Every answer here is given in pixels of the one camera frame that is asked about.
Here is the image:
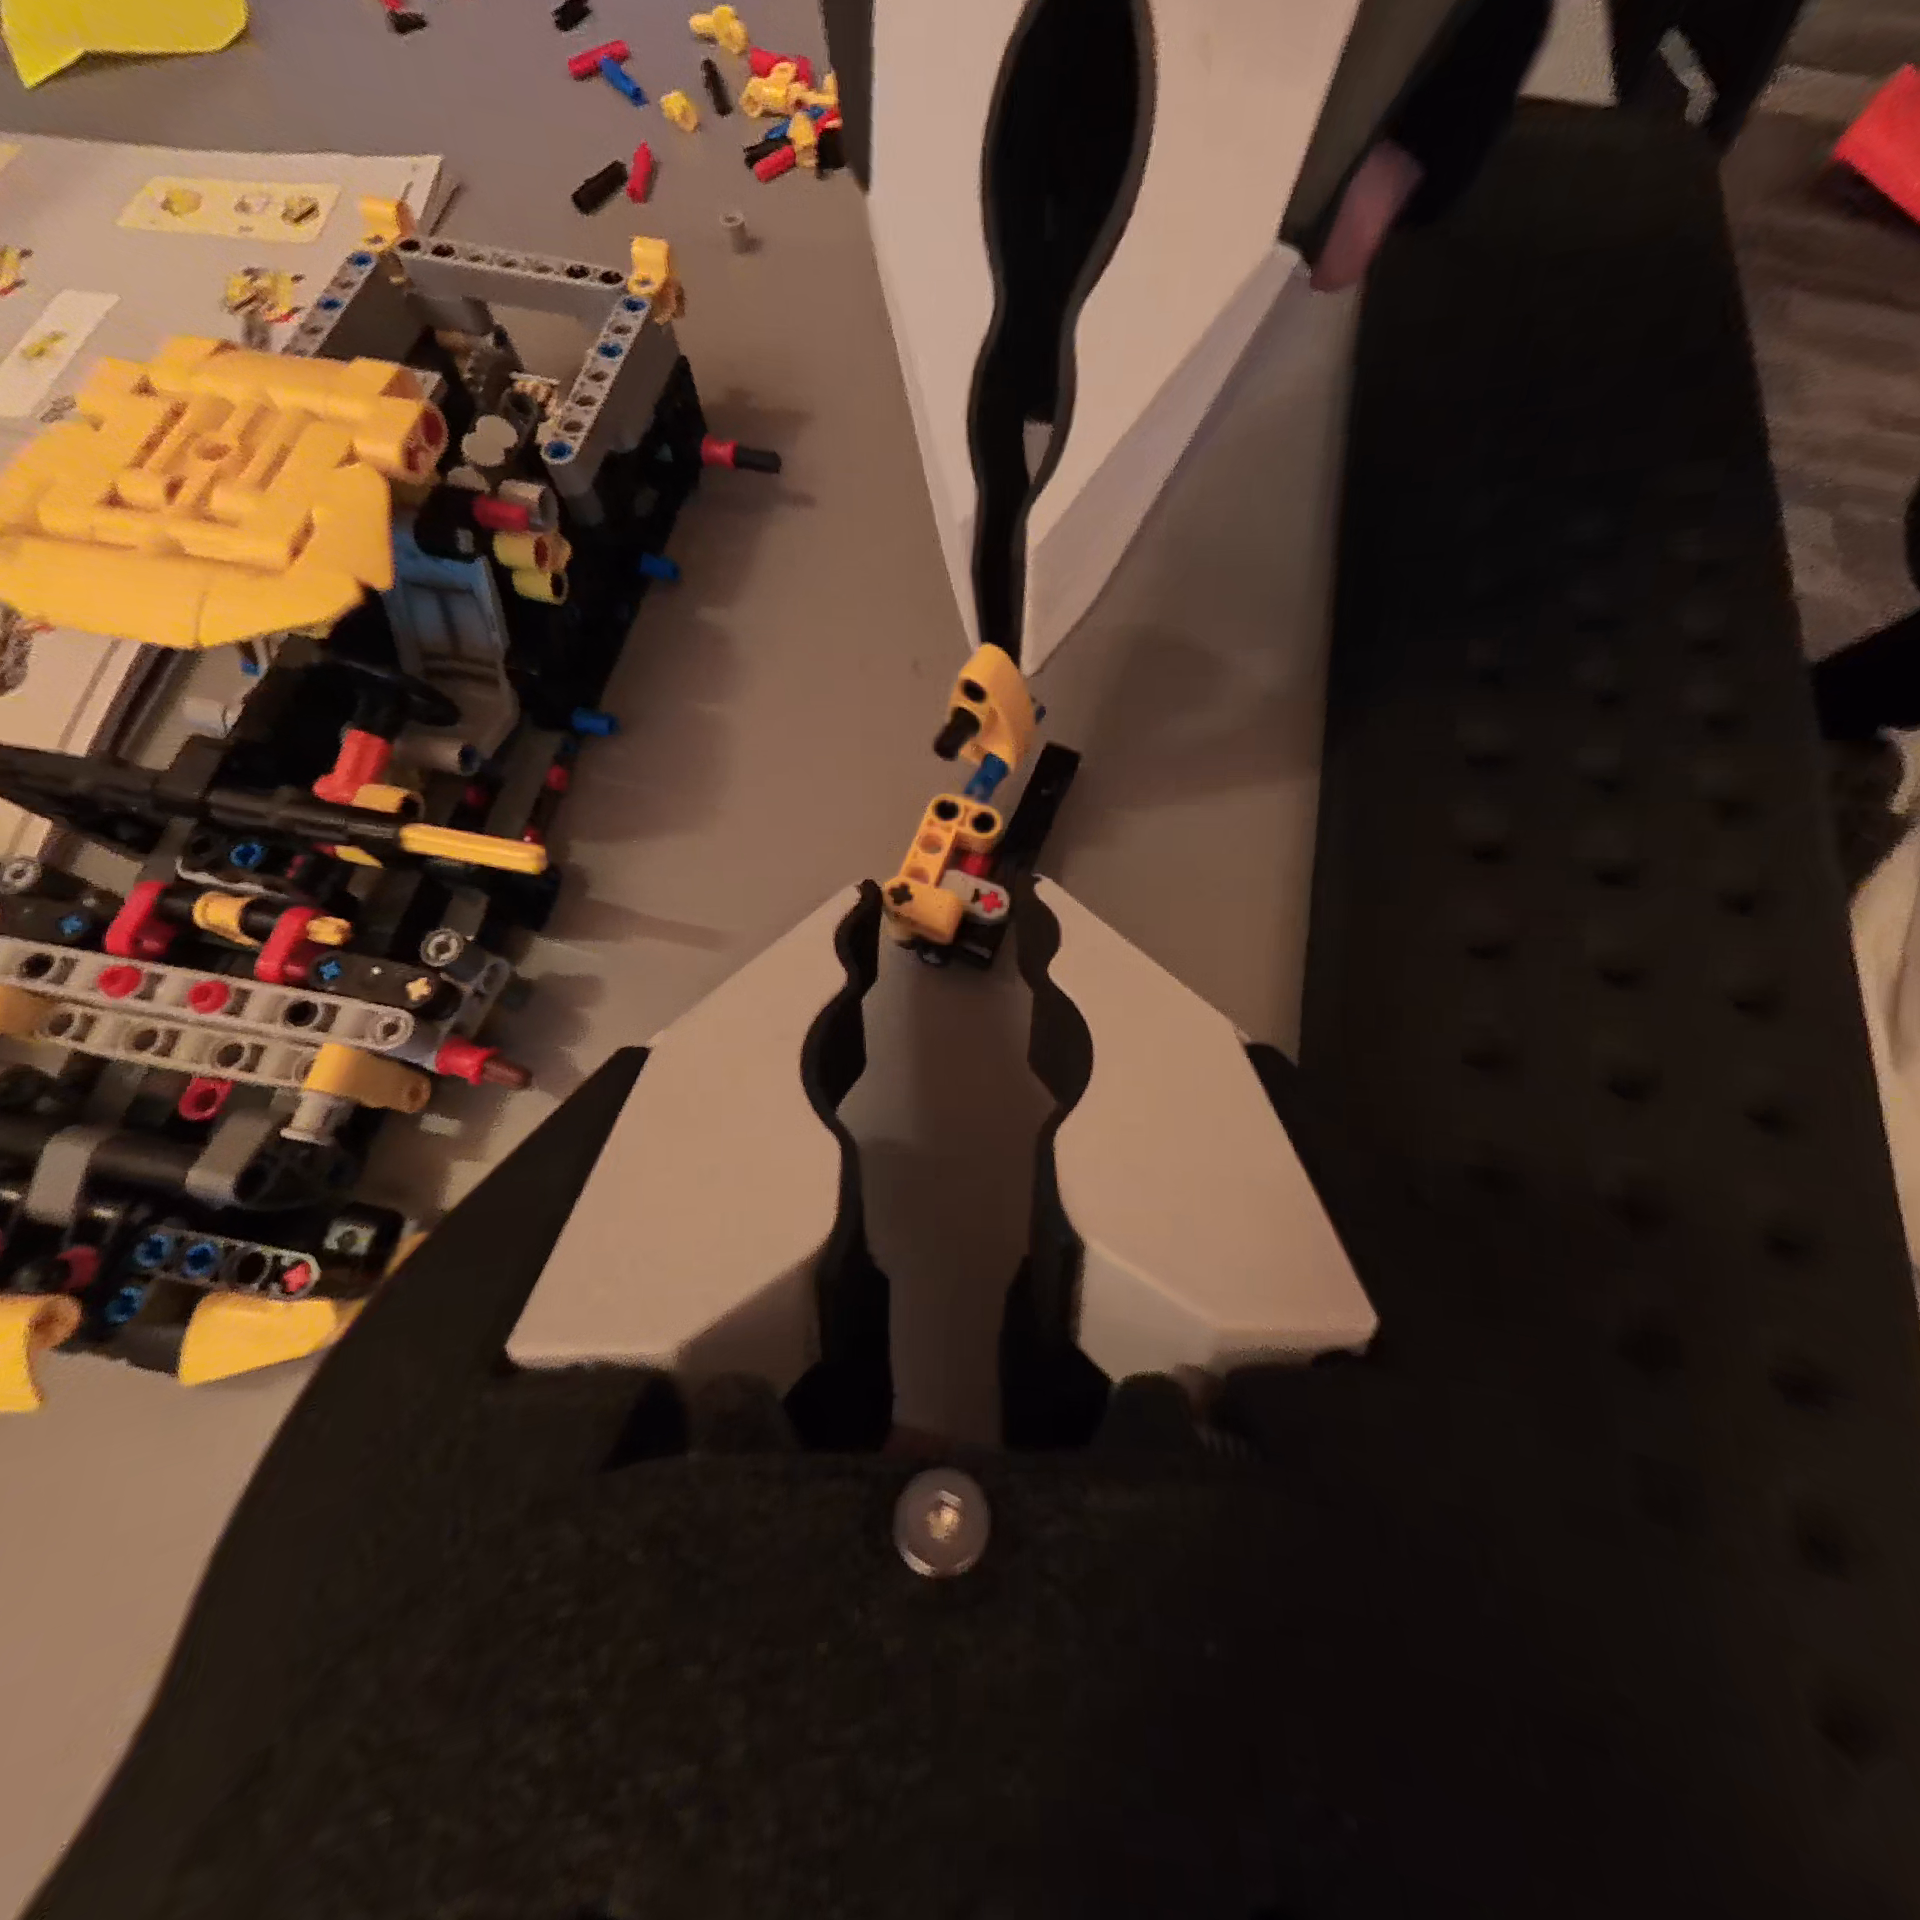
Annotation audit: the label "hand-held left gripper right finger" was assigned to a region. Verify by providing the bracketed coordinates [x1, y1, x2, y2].
[1002, 874, 1379, 1448]

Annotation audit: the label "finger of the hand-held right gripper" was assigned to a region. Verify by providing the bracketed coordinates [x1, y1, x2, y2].
[1020, 0, 1365, 671]
[866, 0, 1085, 653]

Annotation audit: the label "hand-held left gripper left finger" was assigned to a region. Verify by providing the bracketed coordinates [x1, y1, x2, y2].
[507, 877, 904, 1448]

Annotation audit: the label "small yellow black brick assembly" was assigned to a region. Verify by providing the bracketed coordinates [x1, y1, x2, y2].
[882, 743, 1085, 975]

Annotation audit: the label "yellow curved connector brick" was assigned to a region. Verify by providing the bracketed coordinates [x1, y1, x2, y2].
[933, 642, 1047, 799]

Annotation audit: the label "yellow black brick car model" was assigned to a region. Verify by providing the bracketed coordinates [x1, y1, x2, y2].
[0, 230, 784, 1413]

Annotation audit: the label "grey desk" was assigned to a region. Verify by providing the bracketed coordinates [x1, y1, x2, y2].
[0, 0, 1360, 1920]

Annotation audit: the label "person's right hand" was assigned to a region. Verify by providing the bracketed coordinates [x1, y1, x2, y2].
[1311, 150, 1424, 291]

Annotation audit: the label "scattered small loose bricks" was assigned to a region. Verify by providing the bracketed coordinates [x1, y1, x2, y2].
[383, 0, 845, 256]

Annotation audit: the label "black dimpled pad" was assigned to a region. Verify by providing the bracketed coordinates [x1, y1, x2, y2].
[1297, 106, 1920, 1920]

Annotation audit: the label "red flat object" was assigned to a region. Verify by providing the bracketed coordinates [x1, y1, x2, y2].
[1831, 66, 1920, 226]

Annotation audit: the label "grey building instruction booklet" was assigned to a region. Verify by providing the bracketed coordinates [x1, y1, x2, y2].
[0, 135, 460, 840]

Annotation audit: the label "person in white shirt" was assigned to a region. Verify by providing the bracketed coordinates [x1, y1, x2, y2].
[1848, 831, 1920, 1087]

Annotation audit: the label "yellow paper sheet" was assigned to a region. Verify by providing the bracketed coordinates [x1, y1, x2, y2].
[0, 0, 249, 88]

